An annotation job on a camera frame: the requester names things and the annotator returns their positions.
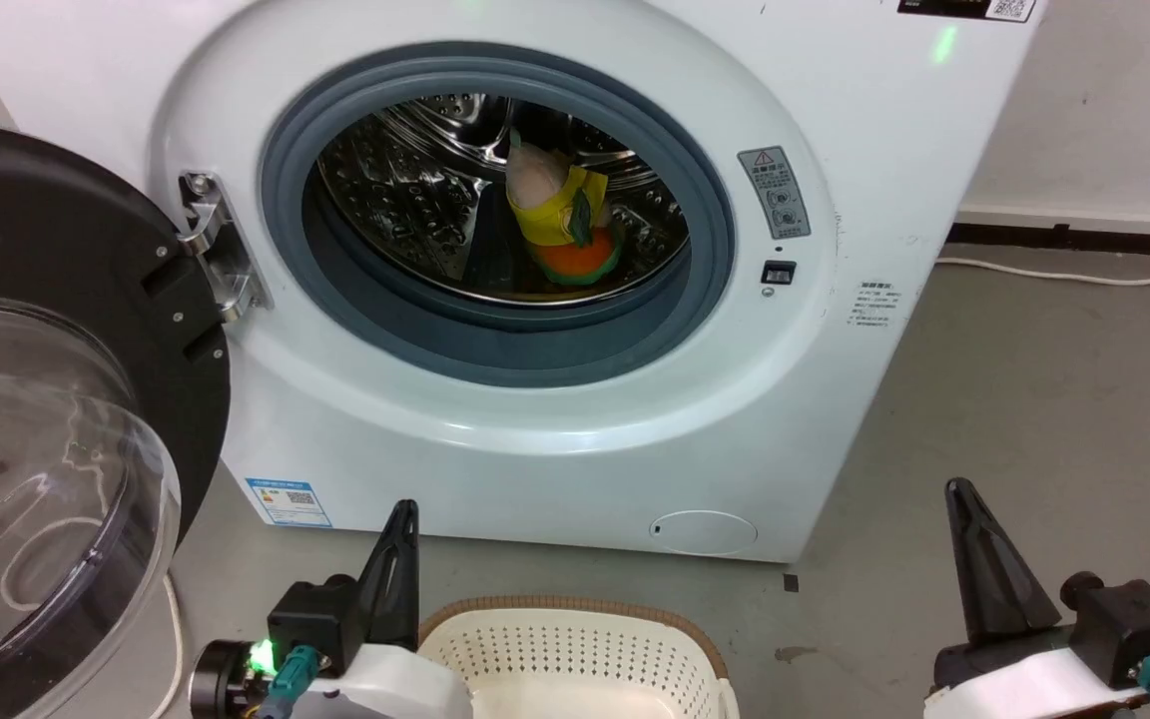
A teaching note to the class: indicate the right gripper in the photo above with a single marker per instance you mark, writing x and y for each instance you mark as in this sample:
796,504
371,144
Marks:
1114,629

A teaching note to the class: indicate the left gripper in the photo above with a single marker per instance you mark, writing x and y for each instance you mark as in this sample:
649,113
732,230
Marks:
320,619

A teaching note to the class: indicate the cream perforated laundry basket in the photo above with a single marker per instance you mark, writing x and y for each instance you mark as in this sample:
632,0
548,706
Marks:
585,659

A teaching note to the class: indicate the yellow orange plush toy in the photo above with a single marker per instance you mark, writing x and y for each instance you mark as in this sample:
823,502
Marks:
565,215

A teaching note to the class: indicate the white front-load washing machine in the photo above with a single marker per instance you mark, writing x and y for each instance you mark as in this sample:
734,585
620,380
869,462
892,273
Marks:
835,150

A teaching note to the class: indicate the blue energy label sticker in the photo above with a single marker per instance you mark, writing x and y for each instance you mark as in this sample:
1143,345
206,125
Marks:
287,501

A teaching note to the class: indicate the grey rubber door gasket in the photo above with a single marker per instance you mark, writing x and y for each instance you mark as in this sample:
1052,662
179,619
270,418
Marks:
495,350

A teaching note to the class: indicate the small printed text sticker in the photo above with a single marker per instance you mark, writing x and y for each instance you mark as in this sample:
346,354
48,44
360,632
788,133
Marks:
874,304

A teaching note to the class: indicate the round drain filter cover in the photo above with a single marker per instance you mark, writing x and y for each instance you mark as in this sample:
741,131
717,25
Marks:
703,532

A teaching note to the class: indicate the black door latch socket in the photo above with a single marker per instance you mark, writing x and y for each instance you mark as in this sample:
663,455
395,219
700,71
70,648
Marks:
779,273

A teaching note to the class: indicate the chrome door hinge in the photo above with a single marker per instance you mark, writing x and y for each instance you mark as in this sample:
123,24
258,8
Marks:
221,250

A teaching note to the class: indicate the stainless steel washer drum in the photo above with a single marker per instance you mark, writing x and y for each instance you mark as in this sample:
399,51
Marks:
405,190

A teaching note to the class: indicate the black washer door clear dome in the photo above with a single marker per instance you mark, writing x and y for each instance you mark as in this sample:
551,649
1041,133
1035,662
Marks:
46,330

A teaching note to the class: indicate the grey warning label sticker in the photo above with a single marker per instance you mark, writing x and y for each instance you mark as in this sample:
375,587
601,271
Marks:
775,192

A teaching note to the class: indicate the black QR code sticker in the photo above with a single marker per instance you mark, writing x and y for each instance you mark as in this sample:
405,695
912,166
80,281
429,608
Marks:
969,8

